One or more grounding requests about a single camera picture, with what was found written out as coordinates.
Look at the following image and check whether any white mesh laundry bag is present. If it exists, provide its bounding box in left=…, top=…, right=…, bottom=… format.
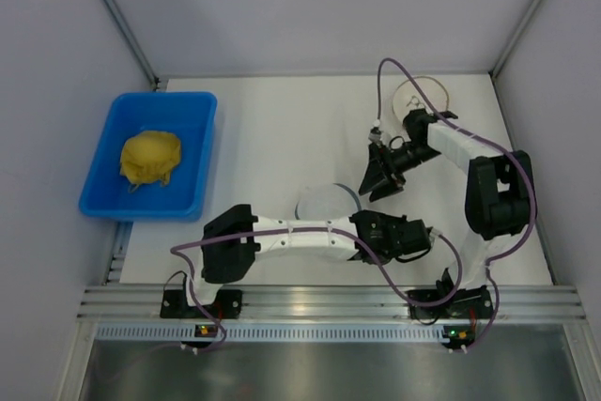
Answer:
left=294, top=183, right=362, bottom=221

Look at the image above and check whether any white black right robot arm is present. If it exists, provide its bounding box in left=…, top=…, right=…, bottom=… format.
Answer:
left=359, top=109, right=537, bottom=310

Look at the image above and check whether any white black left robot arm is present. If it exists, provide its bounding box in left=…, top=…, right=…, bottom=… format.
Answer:
left=185, top=204, right=432, bottom=306

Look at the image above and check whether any blue plastic bin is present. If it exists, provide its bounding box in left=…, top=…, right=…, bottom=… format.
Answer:
left=77, top=91, right=219, bottom=224

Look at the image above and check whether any yellow cloth garment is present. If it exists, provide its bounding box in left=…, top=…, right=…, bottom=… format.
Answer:
left=119, top=131, right=181, bottom=189

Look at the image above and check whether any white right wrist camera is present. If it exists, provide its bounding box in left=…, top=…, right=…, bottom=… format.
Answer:
left=368, top=119, right=383, bottom=149

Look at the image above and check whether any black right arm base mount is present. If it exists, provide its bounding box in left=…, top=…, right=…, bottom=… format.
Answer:
left=407, top=285, right=494, bottom=322

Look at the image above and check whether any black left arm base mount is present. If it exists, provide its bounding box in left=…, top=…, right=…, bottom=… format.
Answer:
left=159, top=285, right=243, bottom=319

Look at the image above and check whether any aluminium rail frame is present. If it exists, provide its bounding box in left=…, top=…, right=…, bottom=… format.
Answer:
left=76, top=285, right=587, bottom=325

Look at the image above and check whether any white slotted cable duct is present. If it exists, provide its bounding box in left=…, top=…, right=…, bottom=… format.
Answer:
left=96, top=323, right=473, bottom=344

